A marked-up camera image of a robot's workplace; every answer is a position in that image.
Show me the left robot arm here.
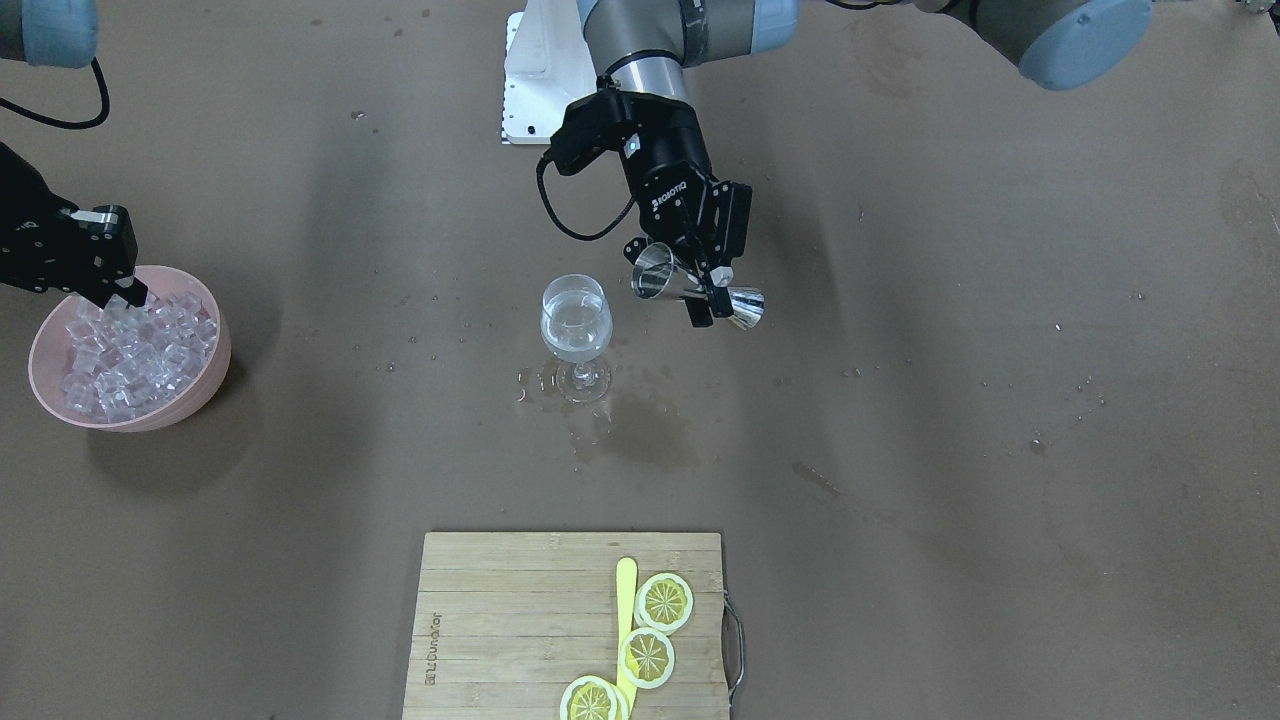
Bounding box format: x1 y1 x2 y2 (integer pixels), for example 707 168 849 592
536 1 1153 329

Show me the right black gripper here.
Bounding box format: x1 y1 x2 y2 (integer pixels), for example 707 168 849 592
1 143 148 309

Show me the bamboo cutting board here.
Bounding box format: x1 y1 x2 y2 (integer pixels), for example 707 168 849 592
402 530 748 719

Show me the steel jigger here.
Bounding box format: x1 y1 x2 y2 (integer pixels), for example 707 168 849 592
628 238 765 331

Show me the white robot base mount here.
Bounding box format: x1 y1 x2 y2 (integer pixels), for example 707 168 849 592
500 10 682 147

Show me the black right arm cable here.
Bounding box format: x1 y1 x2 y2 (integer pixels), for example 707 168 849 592
0 55 110 129

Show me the yellow plastic knife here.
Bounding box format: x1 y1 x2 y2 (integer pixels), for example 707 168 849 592
614 556 637 717

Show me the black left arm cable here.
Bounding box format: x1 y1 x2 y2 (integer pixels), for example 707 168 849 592
536 150 641 242

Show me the far lemon slice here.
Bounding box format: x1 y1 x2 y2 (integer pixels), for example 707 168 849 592
558 675 630 720

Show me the clear ice cube pile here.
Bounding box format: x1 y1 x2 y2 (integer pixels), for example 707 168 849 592
60 292 220 424

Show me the pink bowl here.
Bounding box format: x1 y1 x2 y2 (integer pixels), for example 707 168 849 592
28 265 230 432

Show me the middle lemon slice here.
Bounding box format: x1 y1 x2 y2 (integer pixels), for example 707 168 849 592
617 626 676 691

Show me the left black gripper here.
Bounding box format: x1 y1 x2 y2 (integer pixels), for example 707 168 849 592
545 90 753 328

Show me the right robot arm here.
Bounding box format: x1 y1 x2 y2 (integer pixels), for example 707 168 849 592
1 1 148 307

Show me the clear wine glass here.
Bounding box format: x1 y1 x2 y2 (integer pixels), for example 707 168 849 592
540 274 613 404

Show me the lemon slice near handle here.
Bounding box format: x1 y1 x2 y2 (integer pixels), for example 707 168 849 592
634 571 695 635

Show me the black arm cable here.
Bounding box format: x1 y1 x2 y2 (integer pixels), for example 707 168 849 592
536 150 641 242
0 55 110 129

